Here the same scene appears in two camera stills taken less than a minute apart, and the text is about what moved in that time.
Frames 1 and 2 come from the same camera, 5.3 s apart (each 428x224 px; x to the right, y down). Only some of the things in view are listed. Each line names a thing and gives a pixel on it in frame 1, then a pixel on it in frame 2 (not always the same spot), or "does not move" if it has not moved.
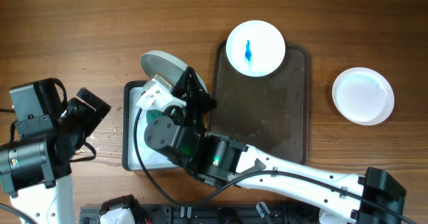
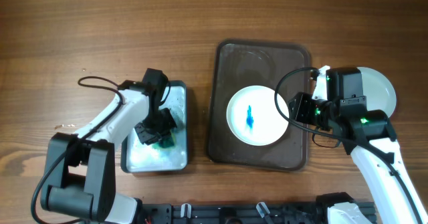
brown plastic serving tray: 271,112 does not move
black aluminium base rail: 217,213 does not move
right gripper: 194,95 -> 300,112
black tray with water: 136,155 does not move
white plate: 255,48 -> 253,116
